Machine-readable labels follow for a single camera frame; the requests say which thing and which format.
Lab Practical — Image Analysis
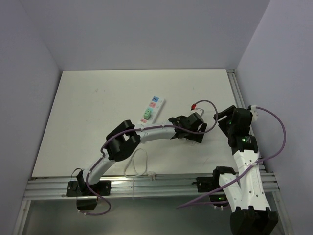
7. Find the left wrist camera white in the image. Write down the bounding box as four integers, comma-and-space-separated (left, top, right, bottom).
190, 104, 204, 117

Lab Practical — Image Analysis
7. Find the aluminium frame rail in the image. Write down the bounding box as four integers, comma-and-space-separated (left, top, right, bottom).
226, 69, 266, 172
23, 172, 280, 200

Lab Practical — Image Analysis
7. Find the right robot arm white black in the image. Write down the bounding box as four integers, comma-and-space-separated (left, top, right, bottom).
211, 105, 278, 235

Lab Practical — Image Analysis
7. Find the purple cable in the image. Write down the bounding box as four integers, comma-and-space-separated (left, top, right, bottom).
84, 99, 219, 216
176, 106, 287, 210

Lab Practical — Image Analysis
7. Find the aluminium frame rail right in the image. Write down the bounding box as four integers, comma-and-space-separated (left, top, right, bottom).
226, 69, 266, 172

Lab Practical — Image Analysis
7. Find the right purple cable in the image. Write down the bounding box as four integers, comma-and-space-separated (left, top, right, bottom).
176, 106, 287, 210

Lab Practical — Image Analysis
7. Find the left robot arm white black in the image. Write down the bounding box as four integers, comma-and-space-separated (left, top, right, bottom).
76, 113, 207, 195

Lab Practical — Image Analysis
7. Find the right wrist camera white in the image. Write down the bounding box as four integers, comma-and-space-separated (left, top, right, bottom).
248, 105, 259, 123

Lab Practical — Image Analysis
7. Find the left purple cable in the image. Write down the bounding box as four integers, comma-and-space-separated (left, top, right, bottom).
84, 99, 219, 216

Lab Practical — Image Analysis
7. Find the white plug with switch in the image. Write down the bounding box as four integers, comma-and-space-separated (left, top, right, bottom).
186, 140, 198, 146

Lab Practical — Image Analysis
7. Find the aluminium frame rail front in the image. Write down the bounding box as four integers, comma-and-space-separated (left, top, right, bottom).
23, 172, 280, 200

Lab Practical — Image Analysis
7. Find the green plug adapter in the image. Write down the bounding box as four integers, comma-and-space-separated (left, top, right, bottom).
143, 108, 153, 120

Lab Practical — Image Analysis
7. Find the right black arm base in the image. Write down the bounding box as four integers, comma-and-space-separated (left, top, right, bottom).
192, 177, 228, 206

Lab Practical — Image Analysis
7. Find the white colourful power strip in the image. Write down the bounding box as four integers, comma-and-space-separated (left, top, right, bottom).
138, 96, 166, 125

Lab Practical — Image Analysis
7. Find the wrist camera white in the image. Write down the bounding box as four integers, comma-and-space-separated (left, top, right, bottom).
190, 104, 204, 117
248, 105, 259, 123

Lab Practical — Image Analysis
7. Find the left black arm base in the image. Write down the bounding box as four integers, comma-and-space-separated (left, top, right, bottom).
66, 180, 112, 211

